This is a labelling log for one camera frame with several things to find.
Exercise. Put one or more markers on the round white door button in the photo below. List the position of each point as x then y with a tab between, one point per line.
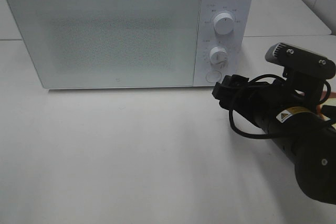
213	76

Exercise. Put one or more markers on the white microwave door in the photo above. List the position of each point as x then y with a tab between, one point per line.
78	44

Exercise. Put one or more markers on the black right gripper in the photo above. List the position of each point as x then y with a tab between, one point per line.
271	107

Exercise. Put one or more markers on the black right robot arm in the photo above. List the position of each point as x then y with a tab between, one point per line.
312	153

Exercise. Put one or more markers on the upper white power knob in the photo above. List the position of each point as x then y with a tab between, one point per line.
224	23

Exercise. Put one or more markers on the lower white timer knob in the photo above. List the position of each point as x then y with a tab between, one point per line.
218	55

